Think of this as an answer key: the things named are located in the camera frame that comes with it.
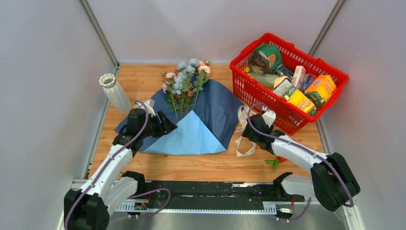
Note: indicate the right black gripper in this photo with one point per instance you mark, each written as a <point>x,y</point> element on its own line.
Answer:
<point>247,133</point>

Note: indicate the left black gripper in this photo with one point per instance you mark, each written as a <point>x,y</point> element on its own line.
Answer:
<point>165,127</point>

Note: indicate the pink rose flower stem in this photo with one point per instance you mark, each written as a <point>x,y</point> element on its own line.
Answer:
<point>203,74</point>

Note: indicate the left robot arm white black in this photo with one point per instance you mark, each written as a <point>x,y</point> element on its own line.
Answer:
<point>91,206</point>

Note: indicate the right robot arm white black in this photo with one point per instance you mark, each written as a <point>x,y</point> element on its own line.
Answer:
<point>331,180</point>

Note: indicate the white ribbed vase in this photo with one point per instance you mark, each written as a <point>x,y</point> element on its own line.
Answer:
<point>115,93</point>

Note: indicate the olive green bottle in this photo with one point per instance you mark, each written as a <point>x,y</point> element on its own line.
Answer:
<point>268,80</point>

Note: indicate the toy carrot with leaves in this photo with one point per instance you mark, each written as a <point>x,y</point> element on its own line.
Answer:
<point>274,163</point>

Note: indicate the yellow green box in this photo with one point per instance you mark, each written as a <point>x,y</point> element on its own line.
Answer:
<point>295,97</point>

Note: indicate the red shopping basket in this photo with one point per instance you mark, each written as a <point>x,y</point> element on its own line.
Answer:
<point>253,88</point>

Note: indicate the pink white box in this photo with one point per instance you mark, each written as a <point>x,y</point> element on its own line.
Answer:
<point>298,76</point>

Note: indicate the dark foil packet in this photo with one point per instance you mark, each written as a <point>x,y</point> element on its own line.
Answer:
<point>283,70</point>

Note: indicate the brown crumpled bag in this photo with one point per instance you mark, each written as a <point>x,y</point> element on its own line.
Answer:
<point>261,61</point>

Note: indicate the clear plastic bottle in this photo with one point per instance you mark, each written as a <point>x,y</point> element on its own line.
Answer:
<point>308,79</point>

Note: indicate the green snack bag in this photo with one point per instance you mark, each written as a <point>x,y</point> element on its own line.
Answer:
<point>272,52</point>

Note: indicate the orange box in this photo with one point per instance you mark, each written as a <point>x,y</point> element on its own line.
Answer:
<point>320,90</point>

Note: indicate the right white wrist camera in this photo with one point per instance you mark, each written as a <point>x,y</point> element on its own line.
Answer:
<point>269,117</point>

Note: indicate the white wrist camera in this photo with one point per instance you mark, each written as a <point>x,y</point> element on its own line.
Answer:
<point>269,117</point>
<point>149,106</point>

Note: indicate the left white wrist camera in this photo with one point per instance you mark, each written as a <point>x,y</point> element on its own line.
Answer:
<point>149,106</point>

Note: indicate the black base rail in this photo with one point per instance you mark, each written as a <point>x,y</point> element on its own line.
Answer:
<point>197,197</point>

